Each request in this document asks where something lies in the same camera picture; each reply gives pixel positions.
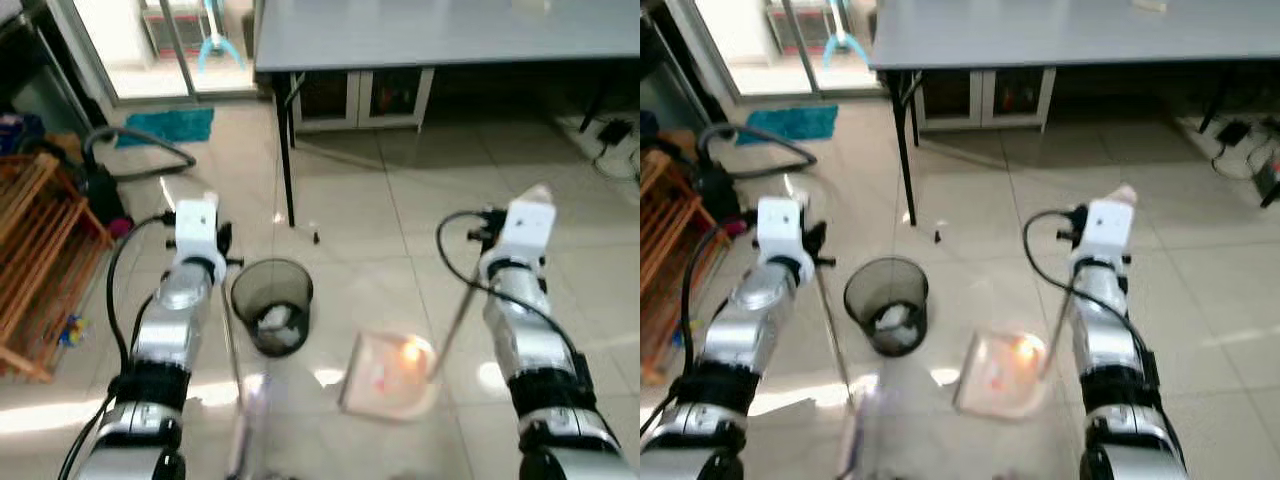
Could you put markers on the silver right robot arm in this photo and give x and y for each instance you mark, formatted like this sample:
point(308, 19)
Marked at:
point(530, 340)
point(1105, 330)

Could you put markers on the teal floor mat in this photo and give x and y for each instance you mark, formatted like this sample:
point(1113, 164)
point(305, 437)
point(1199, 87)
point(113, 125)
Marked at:
point(165, 127)
point(790, 123)

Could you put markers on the black mesh waste bin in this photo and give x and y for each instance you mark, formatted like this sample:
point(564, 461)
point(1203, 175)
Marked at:
point(270, 285)
point(885, 285)

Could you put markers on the crumpled white paper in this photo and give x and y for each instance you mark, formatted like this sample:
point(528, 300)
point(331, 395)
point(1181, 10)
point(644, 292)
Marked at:
point(278, 320)
point(893, 320)

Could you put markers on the white power strip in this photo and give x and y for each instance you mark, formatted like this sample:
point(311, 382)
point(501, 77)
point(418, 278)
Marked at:
point(1195, 127)
point(583, 130)

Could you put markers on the wooden slatted rack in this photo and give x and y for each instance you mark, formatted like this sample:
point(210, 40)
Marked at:
point(40, 240)
point(665, 240)

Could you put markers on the black power adapter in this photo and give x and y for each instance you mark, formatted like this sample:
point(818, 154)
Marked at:
point(613, 132)
point(1234, 132)

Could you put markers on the white cabinet with glass doors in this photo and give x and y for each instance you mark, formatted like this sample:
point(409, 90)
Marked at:
point(985, 98)
point(362, 98)

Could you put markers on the small colourful toy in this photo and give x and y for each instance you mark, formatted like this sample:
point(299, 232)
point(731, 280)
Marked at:
point(680, 335)
point(73, 330)

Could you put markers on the grey table with black legs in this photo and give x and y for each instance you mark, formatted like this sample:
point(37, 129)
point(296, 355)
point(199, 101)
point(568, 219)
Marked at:
point(1070, 35)
point(440, 35)

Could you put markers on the light blue forked tool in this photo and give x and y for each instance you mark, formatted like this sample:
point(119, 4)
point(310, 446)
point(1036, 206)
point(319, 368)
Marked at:
point(218, 45)
point(845, 42)

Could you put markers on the dark cabinet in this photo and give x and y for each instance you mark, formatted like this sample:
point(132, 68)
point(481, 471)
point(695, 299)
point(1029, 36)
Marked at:
point(30, 70)
point(660, 75)

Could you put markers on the small pale object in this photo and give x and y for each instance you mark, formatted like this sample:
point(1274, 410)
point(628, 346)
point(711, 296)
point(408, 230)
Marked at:
point(1152, 5)

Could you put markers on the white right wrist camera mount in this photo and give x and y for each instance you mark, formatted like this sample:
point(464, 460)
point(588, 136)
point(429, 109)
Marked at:
point(525, 230)
point(1106, 230)

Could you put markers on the grey sliding door frame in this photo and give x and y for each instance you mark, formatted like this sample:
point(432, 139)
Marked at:
point(178, 50)
point(800, 50)

